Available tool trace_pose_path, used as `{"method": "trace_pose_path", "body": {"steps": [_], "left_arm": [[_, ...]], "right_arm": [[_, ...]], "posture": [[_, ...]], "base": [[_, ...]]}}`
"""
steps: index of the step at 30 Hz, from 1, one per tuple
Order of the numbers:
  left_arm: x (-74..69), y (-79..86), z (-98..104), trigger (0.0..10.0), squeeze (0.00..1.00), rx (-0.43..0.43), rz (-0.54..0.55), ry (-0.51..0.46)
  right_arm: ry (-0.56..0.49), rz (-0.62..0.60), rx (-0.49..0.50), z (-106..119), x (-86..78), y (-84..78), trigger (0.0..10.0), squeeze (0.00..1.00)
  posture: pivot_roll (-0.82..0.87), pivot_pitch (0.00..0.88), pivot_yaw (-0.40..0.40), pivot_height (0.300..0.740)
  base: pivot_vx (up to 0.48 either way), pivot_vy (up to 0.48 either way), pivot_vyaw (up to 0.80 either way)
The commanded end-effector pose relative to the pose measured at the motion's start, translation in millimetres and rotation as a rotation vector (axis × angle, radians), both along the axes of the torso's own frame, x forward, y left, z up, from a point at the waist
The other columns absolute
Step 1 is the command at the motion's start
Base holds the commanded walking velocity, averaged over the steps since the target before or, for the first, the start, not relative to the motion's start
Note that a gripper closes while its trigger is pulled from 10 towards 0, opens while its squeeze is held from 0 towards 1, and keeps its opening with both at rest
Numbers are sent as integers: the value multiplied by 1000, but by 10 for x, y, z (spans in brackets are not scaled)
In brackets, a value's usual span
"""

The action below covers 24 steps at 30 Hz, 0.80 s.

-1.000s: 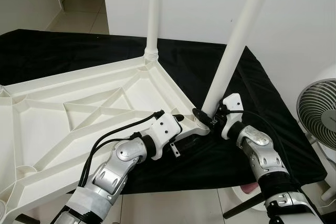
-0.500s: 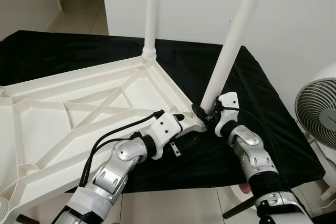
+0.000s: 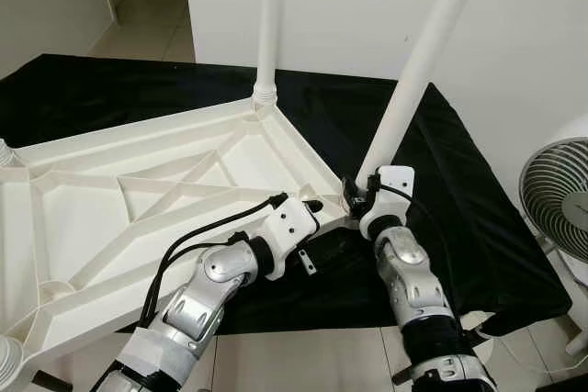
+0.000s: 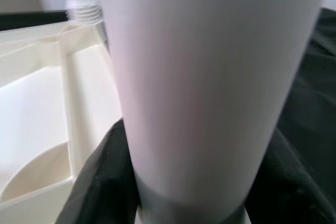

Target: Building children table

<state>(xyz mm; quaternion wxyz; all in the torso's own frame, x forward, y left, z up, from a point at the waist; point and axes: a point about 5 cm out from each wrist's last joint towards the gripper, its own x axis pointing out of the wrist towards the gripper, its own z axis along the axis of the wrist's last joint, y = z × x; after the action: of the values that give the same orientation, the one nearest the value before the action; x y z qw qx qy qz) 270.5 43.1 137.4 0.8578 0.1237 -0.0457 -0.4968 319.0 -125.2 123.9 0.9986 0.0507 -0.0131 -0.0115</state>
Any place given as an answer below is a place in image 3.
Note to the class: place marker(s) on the white plastic table top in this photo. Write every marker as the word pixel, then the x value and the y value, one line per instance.
pixel 73 227

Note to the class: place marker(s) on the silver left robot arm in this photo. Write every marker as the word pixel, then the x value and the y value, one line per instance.
pixel 202 291

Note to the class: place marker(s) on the black tablecloth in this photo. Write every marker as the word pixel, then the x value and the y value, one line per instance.
pixel 322 98

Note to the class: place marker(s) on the white floor fan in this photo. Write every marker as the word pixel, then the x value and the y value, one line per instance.
pixel 556 190

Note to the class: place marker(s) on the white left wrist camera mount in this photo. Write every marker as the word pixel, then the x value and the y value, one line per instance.
pixel 292 222

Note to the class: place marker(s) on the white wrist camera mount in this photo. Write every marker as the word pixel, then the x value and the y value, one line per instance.
pixel 397 178
pixel 292 222

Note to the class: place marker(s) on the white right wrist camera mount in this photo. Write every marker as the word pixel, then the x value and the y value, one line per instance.
pixel 397 178

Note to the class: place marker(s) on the black table frame leg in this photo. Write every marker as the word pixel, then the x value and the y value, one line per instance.
pixel 50 381
pixel 404 375

